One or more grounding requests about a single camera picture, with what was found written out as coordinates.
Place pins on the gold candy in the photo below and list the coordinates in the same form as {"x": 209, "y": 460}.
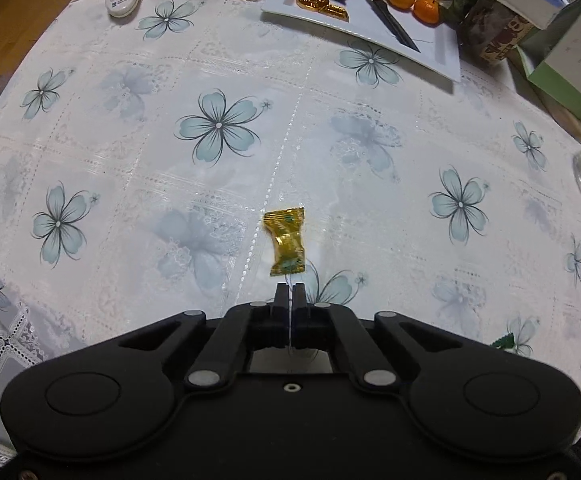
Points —
{"x": 284, "y": 240}

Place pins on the green white desk calendar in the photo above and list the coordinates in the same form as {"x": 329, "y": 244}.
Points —
{"x": 575, "y": 75}

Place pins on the white rectangular plate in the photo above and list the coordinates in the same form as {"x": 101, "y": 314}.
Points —
{"x": 350, "y": 32}

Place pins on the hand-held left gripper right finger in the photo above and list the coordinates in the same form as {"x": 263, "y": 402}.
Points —
{"x": 298, "y": 310}

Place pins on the gold foil chocolate coin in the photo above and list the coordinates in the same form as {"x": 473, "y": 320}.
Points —
{"x": 335, "y": 12}
{"x": 312, "y": 0}

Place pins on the green white snack packet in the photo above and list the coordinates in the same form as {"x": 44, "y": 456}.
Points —
{"x": 503, "y": 341}

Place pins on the brown patterned box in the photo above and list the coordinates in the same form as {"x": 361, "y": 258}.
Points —
{"x": 490, "y": 35}

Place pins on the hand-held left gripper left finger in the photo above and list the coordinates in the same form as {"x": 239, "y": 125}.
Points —
{"x": 281, "y": 310}

